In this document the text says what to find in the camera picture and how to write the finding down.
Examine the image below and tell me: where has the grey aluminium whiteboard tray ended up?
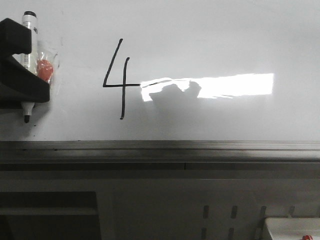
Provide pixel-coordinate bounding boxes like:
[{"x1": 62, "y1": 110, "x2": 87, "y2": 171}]
[{"x1": 0, "y1": 140, "x2": 320, "y2": 171}]

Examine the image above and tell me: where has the white plastic bin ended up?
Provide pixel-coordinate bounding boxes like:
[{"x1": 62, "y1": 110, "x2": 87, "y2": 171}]
[{"x1": 261, "y1": 217, "x2": 320, "y2": 240}]

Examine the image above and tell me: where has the white whiteboard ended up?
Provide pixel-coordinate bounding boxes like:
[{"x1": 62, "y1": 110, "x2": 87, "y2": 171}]
[{"x1": 0, "y1": 0, "x2": 320, "y2": 141}]

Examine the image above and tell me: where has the grey slotted metal panel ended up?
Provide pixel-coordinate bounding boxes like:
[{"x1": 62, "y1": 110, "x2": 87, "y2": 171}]
[{"x1": 96, "y1": 179, "x2": 320, "y2": 240}]

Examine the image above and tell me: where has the small red object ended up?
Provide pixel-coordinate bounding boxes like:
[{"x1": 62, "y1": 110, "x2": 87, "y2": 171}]
[{"x1": 302, "y1": 235, "x2": 313, "y2": 240}]

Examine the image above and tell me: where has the white black whiteboard marker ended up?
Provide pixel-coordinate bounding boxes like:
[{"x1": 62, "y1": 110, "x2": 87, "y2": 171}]
[{"x1": 20, "y1": 10, "x2": 39, "y2": 124}]

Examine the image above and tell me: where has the red round magnet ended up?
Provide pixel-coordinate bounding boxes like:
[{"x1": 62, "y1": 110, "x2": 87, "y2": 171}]
[{"x1": 37, "y1": 59, "x2": 54, "y2": 84}]

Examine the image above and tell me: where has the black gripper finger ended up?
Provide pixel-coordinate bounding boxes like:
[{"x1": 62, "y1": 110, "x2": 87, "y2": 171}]
[{"x1": 0, "y1": 18, "x2": 50, "y2": 109}]

